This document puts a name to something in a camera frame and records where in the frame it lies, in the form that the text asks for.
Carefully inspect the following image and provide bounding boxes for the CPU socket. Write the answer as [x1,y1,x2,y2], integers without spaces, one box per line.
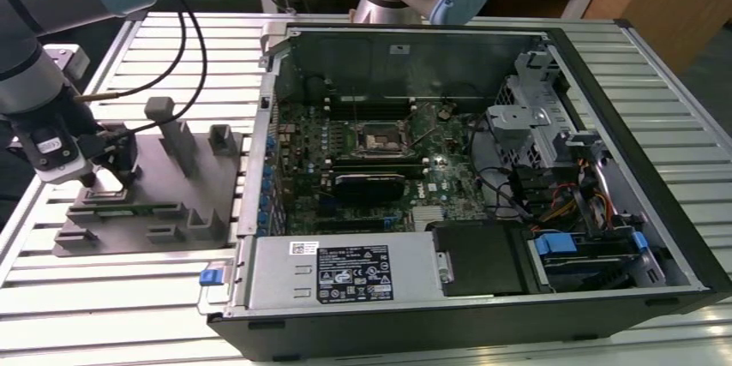
[353,121,413,158]

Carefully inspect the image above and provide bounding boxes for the grey parts rack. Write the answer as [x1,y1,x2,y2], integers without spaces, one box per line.
[52,97,253,258]

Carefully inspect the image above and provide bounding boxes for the green RAM stick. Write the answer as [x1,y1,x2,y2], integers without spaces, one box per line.
[91,204,161,217]

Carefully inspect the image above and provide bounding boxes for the grey power supply unit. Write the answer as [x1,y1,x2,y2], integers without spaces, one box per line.
[245,231,445,311]

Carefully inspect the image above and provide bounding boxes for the black graphics card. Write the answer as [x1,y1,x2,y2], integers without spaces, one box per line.
[333,171,407,205]

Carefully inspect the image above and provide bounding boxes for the black RAM stick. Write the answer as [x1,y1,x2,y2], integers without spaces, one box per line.
[332,155,423,166]

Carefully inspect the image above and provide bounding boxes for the silver chipset heatsink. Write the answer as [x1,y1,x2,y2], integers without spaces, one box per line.
[412,206,447,225]

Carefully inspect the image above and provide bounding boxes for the green motherboard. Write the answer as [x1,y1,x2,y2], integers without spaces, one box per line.
[273,99,504,234]

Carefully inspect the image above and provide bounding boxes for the black open PC case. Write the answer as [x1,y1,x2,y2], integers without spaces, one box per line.
[197,21,732,363]

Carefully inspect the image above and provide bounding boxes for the black plastic shroud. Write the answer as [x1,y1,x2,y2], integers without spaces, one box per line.
[425,219,543,298]

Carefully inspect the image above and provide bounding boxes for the metal drive cage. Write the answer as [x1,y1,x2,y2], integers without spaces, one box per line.
[485,51,584,170]

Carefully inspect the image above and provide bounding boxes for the hard disk in blue carrier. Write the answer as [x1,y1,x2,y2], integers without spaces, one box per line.
[531,231,645,294]

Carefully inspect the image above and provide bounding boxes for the black camera cable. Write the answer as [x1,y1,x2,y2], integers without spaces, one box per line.
[76,0,211,149]

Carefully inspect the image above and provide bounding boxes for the black cable with brass end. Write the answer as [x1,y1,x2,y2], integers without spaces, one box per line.
[76,0,189,102]

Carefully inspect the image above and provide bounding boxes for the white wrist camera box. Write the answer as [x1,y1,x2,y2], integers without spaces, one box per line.
[20,121,96,185]

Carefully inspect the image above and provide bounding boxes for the orange yellow wire bundle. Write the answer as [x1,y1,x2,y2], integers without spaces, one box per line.
[528,183,579,230]

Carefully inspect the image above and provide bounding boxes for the grey plastic bracket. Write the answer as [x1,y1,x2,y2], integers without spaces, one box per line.
[557,130,601,157]

